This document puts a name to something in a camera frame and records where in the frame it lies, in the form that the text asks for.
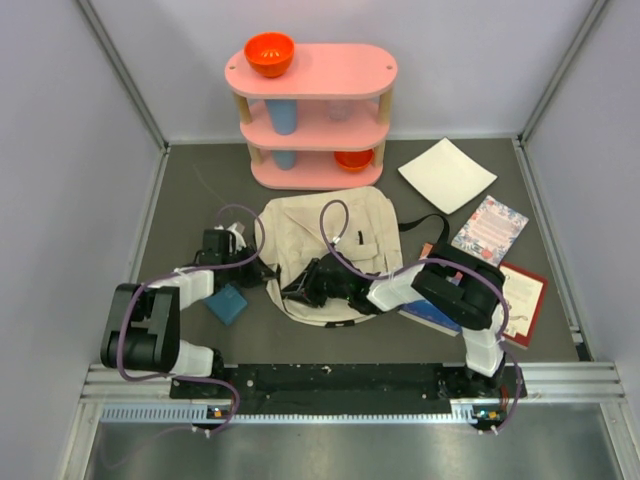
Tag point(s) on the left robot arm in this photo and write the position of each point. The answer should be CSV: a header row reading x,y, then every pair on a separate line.
x,y
143,326

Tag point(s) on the clear glass cup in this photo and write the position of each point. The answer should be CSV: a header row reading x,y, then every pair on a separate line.
x,y
338,110

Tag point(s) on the blue cup middle shelf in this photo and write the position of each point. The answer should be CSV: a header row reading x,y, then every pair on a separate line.
x,y
283,115

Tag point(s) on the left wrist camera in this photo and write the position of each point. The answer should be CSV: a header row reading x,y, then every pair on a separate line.
x,y
235,233

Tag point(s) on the orange bowl on top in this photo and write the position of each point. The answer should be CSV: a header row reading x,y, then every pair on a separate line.
x,y
270,54

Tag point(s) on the pink three-tier shelf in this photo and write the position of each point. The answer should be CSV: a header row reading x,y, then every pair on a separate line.
x,y
362,74

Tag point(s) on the aluminium frame post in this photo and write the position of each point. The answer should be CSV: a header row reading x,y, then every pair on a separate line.
x,y
587,27

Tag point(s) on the orange bowl bottom shelf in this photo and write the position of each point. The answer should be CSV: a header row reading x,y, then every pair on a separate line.
x,y
353,161

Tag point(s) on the blue cup bottom shelf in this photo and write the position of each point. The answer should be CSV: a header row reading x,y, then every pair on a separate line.
x,y
284,159

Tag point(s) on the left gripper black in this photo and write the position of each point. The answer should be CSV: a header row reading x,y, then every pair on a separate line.
x,y
259,273

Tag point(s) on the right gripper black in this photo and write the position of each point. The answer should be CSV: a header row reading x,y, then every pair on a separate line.
x,y
311,296

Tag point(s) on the floral paperback book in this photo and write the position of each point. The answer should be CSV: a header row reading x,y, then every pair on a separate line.
x,y
491,231

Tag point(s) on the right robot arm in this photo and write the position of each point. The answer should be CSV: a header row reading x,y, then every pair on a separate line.
x,y
466,290

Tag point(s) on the white square plate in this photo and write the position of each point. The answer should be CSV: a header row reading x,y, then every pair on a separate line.
x,y
446,177

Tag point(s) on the teal blue small book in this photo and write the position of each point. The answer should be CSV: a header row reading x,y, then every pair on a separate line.
x,y
227,304

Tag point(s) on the red bordered white book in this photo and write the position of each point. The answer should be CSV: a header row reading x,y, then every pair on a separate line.
x,y
524,293

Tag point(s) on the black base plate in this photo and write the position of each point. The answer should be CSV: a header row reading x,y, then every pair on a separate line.
x,y
363,388

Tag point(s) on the blue cup shelf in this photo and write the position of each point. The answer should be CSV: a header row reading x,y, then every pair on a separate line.
x,y
284,159
283,115

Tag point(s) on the blue hardcover book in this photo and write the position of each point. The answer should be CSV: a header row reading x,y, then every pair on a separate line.
x,y
426,314

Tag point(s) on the beige canvas backpack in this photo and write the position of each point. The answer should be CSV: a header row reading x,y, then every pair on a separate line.
x,y
362,220

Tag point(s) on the grey cable duct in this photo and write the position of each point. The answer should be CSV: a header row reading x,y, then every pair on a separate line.
x,y
206,413

